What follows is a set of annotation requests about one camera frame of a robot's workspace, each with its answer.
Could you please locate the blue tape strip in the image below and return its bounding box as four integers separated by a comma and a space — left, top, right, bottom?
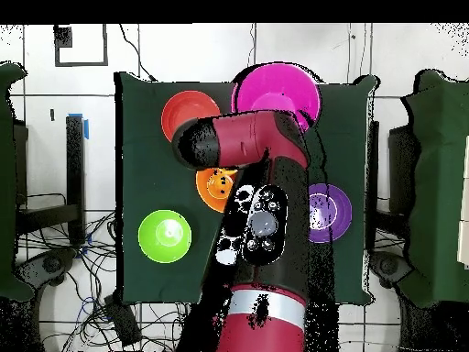
67, 112, 90, 140

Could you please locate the black square floor frame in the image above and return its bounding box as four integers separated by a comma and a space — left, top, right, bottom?
53, 24, 110, 68

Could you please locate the pink plastic bowl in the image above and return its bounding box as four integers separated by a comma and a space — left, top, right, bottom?
230, 62, 323, 131

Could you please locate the orange plastic cup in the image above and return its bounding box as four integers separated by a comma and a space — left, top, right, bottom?
205, 169, 237, 201

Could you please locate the green plastic bowl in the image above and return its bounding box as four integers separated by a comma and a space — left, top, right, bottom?
137, 209, 192, 264

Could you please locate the orange plastic bowl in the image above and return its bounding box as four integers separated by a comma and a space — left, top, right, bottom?
195, 167, 239, 215

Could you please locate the tangle of black cables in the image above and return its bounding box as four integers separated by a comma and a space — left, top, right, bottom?
16, 192, 188, 352

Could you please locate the black metal stand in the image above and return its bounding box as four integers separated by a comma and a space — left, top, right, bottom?
16, 114, 87, 247

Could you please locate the white paper sheet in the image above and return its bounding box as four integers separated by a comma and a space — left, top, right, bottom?
456, 134, 469, 271

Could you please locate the neighbouring green cloth table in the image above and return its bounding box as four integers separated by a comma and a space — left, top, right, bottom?
0, 61, 36, 303
397, 69, 469, 309

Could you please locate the black computer tower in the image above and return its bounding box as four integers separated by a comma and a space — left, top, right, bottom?
387, 124, 419, 217

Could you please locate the blue cable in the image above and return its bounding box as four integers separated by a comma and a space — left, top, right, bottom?
78, 294, 98, 318

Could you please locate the purple plastic bowl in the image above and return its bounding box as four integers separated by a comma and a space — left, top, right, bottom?
307, 183, 354, 244

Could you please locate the black rounded floor machine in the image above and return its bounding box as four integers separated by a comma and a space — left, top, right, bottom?
369, 250, 415, 291
14, 247, 80, 294

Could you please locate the dark green table cloth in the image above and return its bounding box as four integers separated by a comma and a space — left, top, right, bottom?
114, 71, 380, 306

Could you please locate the black power adapter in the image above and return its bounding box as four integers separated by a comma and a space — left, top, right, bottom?
104, 294, 143, 347

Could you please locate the black floor cable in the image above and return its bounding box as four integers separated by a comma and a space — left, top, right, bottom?
117, 23, 158, 83

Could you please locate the red plastic bowl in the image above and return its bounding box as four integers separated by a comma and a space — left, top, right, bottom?
160, 90, 222, 144

